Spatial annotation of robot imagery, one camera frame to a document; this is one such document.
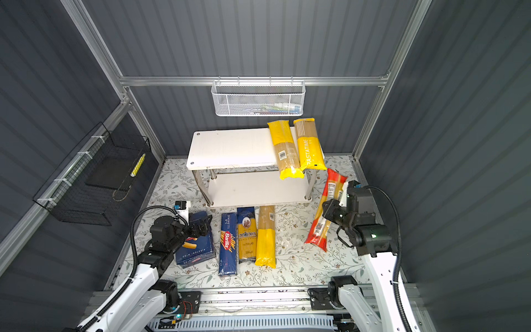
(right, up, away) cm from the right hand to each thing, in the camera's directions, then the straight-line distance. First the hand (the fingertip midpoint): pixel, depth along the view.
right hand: (328, 205), depth 71 cm
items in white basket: (-18, +41, +23) cm, 50 cm away
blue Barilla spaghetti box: (-37, -24, +8) cm, 44 cm away
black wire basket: (-82, +8, 0) cm, 82 cm away
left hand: (-48, -6, +12) cm, 50 cm away
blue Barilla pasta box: (-50, -19, +8) cm, 54 cm away
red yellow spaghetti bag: (-4, -8, -5) cm, 10 cm away
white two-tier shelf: (-31, +13, +1) cm, 34 cm away
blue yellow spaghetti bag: (-30, -15, +18) cm, 38 cm away
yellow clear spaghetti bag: (-22, -20, +12) cm, 32 cm away
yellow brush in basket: (-72, +14, +9) cm, 74 cm away
